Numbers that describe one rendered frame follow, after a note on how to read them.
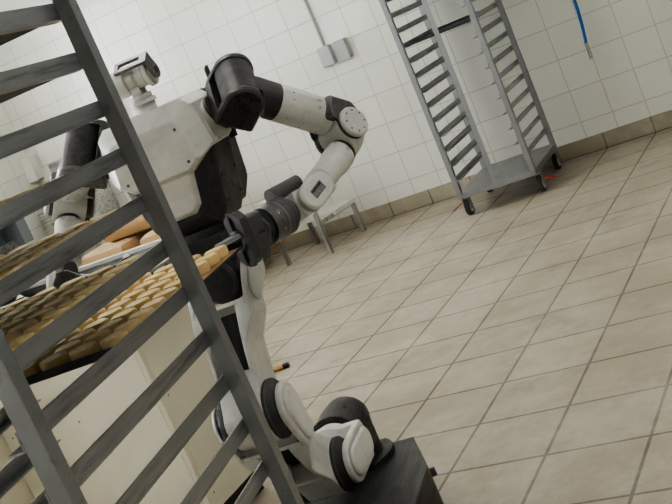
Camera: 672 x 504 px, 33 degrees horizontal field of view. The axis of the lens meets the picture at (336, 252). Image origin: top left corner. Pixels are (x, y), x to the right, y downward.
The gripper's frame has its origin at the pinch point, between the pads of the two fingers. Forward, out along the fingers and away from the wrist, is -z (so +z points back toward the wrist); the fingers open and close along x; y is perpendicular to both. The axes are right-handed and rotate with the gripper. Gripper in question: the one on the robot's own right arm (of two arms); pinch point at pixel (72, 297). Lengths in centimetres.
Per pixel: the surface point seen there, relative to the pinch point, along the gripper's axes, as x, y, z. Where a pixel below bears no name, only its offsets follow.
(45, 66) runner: 45, 13, -75
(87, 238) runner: 18, 7, -85
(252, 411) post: -25, 21, -66
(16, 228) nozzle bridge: 13, -10, 151
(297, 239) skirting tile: -90, 147, 502
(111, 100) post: 37, 21, -66
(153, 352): -34, 13, 73
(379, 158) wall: -55, 209, 448
